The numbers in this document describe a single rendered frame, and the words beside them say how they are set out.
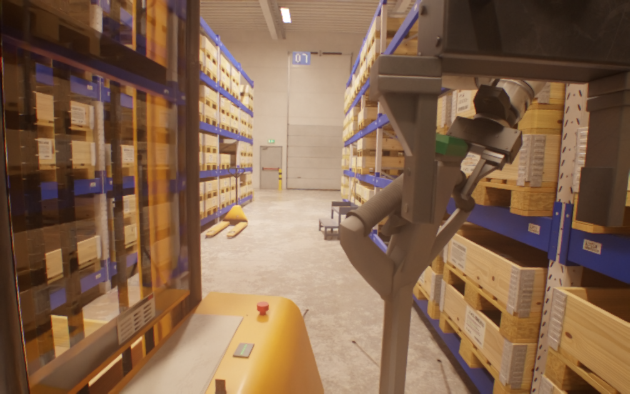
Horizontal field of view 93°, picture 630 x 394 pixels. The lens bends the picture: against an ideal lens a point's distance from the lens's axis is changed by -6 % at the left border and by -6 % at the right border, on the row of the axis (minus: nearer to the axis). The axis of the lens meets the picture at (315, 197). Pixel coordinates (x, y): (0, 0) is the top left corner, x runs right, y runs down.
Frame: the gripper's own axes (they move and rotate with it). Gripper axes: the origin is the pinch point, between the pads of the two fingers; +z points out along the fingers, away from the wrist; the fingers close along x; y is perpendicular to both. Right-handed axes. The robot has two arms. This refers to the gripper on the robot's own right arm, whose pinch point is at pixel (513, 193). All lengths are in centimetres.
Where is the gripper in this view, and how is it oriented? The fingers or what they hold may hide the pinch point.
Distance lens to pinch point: 25.1
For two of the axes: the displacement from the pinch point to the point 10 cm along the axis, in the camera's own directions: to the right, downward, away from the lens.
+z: -0.3, 9.9, 1.1
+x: 10.0, 0.2, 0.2
